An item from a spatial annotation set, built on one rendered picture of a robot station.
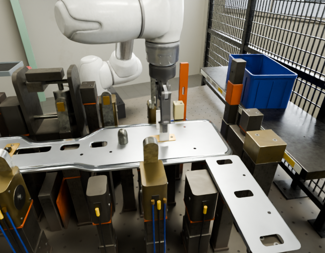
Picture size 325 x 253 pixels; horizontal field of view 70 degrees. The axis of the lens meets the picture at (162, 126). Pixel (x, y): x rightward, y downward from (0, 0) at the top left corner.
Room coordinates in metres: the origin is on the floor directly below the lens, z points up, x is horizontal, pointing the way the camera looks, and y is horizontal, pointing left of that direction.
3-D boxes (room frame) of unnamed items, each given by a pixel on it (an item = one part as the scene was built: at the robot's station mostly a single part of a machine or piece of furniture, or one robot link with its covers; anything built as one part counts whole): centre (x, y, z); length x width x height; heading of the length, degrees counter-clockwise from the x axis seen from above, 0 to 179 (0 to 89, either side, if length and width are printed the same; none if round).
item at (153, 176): (0.41, 0.02, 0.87); 0.12 x 0.07 x 0.35; 9
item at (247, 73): (0.94, -0.39, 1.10); 0.30 x 0.17 x 0.13; 2
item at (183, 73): (0.80, -0.08, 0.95); 0.03 x 0.01 x 0.50; 99
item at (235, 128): (0.66, -0.26, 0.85); 0.12 x 0.03 x 0.30; 9
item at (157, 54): (0.63, 0.00, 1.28); 0.09 x 0.09 x 0.06
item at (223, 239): (0.46, -0.18, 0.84); 0.05 x 0.05 x 0.29; 9
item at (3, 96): (0.76, 0.59, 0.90); 0.05 x 0.05 x 0.40; 9
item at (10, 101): (0.77, 0.53, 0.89); 0.12 x 0.07 x 0.38; 9
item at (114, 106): (0.81, 0.21, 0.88); 0.11 x 0.07 x 0.37; 9
